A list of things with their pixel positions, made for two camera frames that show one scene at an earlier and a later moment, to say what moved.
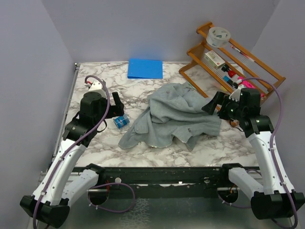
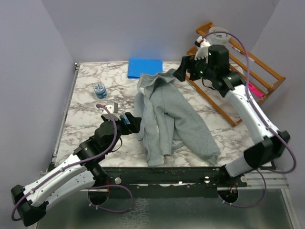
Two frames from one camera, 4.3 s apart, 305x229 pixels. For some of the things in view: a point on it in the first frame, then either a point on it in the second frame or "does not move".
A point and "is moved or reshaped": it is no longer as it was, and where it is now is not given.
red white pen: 244,54 does not move
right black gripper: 221,98 → 187,63
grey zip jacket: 175,110 is moved or reshaped
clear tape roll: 218,37 does not move
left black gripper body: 114,110 → 126,129
